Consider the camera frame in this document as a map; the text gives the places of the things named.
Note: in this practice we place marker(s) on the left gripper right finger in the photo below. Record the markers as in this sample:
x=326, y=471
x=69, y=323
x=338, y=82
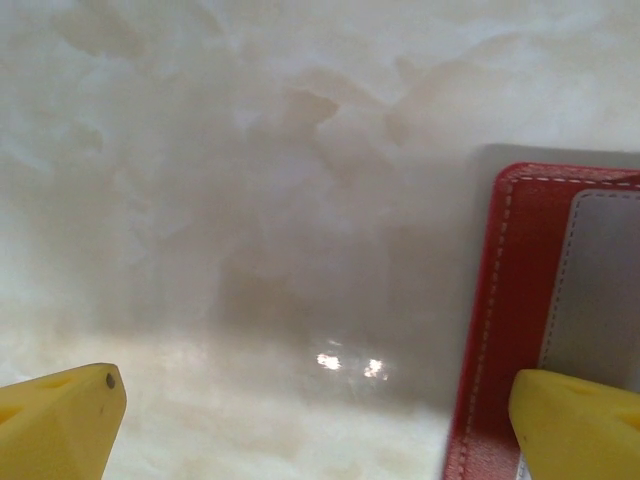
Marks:
x=580, y=430

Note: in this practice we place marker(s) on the red leather card holder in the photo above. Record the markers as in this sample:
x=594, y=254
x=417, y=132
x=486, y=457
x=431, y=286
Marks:
x=500, y=300

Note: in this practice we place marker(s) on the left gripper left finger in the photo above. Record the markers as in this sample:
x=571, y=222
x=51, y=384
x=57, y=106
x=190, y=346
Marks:
x=55, y=425

